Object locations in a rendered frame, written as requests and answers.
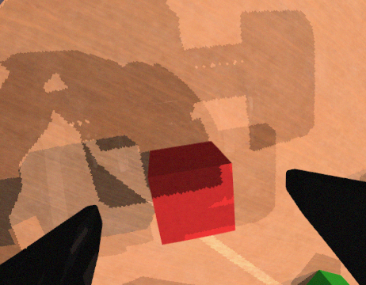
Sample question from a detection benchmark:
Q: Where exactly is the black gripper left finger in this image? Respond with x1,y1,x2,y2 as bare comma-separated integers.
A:
0,205,103,285

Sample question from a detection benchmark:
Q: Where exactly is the green block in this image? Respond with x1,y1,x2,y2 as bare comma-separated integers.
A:
307,270,350,285

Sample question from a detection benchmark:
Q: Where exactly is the red block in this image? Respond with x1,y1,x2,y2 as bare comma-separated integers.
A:
148,142,236,245

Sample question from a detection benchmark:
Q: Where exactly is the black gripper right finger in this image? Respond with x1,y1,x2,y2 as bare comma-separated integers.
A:
285,169,366,285

